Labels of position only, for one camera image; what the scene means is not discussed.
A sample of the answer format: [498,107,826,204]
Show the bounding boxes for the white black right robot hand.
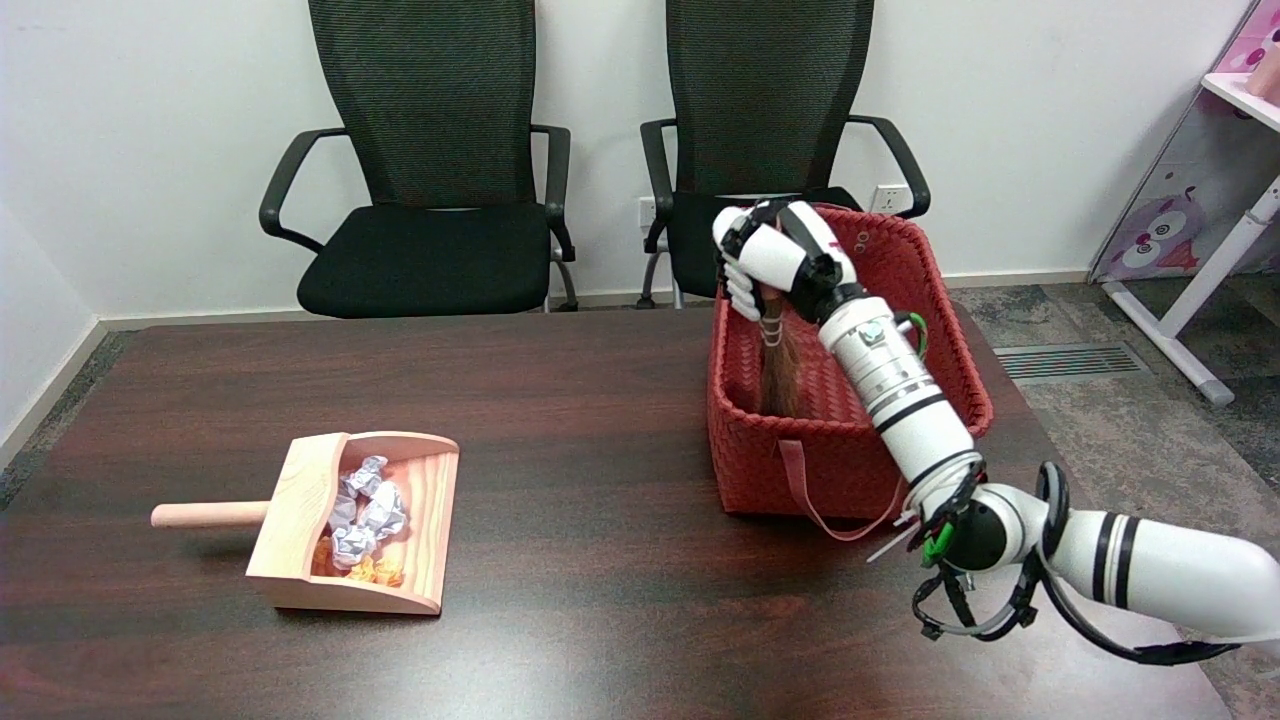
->
[712,198,865,327]

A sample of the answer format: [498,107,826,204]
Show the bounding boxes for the small brown straw broom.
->
[756,286,807,419]

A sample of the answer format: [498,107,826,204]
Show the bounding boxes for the red woven basket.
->
[706,204,995,543]

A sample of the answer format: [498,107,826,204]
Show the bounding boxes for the black mesh office chair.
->
[636,0,931,309]
[258,0,581,319]

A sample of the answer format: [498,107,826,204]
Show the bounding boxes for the metal floor vent grille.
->
[992,342,1149,385]

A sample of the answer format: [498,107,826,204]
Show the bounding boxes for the pink owl print panel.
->
[1088,0,1280,285]

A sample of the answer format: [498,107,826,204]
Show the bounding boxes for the white pink kids desk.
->
[1100,72,1280,407]

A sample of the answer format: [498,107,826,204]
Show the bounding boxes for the crumpled silver paper ball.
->
[328,484,409,571]
[340,456,393,501]

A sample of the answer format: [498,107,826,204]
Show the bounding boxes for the wooden dustpan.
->
[150,432,461,615]

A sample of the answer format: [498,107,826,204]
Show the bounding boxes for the crumpled orange paper scrap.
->
[312,536,405,589]

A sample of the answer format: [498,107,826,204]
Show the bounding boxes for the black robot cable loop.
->
[910,462,1241,667]

